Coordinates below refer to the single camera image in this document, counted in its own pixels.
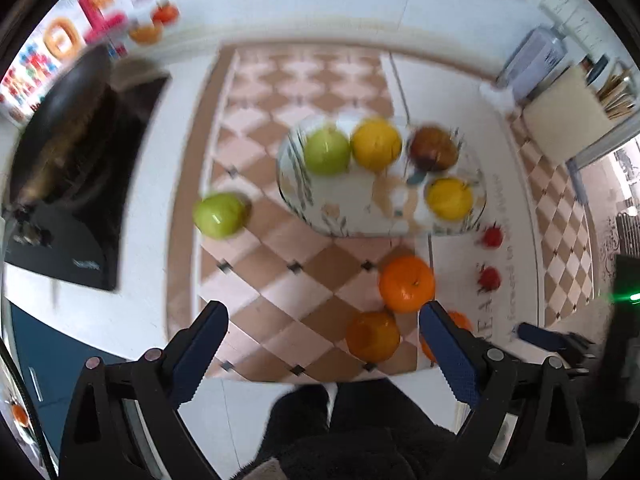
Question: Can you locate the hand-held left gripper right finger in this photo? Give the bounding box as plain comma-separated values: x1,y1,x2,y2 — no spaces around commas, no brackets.
418,301,589,480

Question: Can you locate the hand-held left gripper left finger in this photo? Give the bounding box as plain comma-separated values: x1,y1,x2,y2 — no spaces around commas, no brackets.
59,300,231,480

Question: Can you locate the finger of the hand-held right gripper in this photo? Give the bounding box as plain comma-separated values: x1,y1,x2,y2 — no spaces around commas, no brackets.
517,323,599,375

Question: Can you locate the orange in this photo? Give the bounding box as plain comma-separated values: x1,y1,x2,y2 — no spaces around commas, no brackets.
378,255,436,314
419,311,474,364
346,311,401,364

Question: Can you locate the green apple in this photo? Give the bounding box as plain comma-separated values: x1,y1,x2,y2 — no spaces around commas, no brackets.
193,192,251,239
303,128,352,177

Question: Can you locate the glass floral plate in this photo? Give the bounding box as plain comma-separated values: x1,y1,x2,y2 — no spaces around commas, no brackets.
277,115,489,239

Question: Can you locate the checkered placemat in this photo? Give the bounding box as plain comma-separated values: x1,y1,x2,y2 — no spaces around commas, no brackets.
166,44,597,382

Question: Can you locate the person's dark clothing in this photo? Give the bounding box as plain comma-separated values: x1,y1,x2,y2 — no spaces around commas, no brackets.
239,379,473,480

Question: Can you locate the blue cabinet front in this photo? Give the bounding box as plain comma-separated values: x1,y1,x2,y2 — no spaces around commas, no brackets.
9,304,132,413

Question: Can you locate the yellow lemon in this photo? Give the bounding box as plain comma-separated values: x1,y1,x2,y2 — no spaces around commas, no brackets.
424,177,474,222
350,118,403,171

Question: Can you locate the black induction cooktop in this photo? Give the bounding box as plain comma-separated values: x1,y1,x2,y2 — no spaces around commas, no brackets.
2,62,172,292

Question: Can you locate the dark red apple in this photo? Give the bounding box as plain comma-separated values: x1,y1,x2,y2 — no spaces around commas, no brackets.
409,126,460,172

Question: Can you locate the cream chopstick holder box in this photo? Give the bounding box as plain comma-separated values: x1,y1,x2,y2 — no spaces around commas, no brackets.
521,66,619,166

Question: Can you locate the black frying pan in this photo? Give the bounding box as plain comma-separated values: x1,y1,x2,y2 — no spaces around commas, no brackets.
9,44,117,206

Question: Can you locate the clear plastic water jug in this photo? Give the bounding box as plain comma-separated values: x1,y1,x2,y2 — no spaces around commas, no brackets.
494,24,569,97

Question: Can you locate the colourful wall poster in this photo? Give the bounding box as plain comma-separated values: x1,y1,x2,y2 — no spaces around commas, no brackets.
0,0,182,123

